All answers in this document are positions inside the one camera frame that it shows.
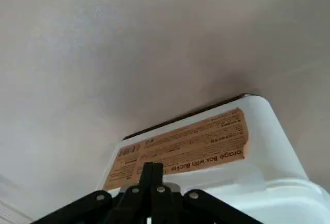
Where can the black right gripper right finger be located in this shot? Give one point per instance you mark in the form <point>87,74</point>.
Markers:
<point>180,208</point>

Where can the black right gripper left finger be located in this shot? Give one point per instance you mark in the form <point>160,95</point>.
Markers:
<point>123,206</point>

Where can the translucent plastic box lid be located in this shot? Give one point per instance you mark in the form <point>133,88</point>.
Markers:
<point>283,200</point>

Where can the white plastic preservation box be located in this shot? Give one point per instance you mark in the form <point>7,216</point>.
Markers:
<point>270,144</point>

